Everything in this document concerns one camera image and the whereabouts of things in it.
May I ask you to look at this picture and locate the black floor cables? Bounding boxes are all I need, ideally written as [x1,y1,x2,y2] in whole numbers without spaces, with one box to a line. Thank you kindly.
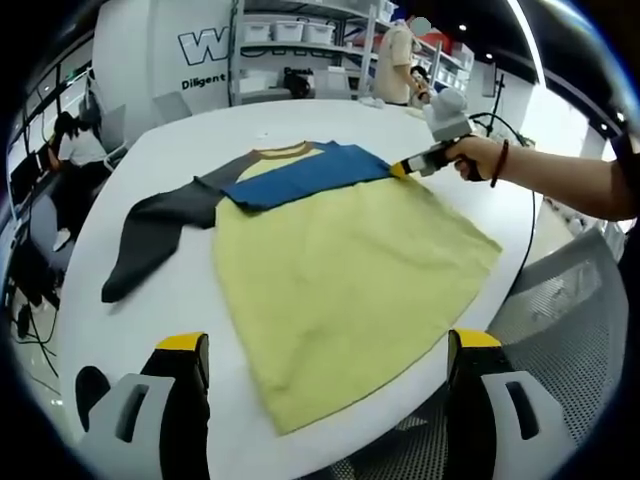
[4,279,59,362]

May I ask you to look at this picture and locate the person's right hand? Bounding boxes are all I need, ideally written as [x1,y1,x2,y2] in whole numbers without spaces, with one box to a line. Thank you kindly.
[448,134,502,184]

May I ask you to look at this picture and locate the white storage box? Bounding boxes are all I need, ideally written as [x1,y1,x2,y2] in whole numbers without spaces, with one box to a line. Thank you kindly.
[304,20,336,46]
[243,19,274,44]
[273,18,306,44]

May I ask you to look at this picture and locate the grey white office chair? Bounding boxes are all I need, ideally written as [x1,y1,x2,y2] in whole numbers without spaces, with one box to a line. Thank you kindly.
[87,104,129,169]

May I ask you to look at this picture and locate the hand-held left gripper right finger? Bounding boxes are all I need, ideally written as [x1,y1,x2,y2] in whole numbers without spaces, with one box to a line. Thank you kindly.
[446,328,576,480]

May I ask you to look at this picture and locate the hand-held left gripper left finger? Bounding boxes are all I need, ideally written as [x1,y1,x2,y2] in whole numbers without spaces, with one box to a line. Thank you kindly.
[74,330,211,480]

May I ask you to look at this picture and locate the large curved monitor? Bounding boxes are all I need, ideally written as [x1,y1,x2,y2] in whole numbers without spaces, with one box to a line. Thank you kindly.
[8,149,49,209]

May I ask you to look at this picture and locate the grey mesh chair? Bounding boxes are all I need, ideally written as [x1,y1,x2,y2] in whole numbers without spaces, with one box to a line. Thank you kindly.
[339,227,631,480]

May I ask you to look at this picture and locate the grey metal shelf rack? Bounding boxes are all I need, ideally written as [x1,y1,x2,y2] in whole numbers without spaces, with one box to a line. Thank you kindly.
[227,0,396,106]

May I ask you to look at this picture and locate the dark bead bracelet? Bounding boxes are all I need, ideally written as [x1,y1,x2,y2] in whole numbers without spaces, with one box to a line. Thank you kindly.
[489,138,511,189]

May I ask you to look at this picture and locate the thin black cable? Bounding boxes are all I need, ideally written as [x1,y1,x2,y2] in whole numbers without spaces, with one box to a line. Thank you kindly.
[467,112,537,286]

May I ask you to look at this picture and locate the white shelf rack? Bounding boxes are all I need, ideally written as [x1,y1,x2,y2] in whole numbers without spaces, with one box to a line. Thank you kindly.
[419,34,476,96]

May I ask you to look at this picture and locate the black tripod stand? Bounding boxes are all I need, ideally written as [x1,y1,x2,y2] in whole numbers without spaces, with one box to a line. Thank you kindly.
[482,59,509,97]

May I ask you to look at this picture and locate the yellow grey blue garment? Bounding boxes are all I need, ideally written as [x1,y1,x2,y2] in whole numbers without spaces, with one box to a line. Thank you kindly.
[101,140,504,437]

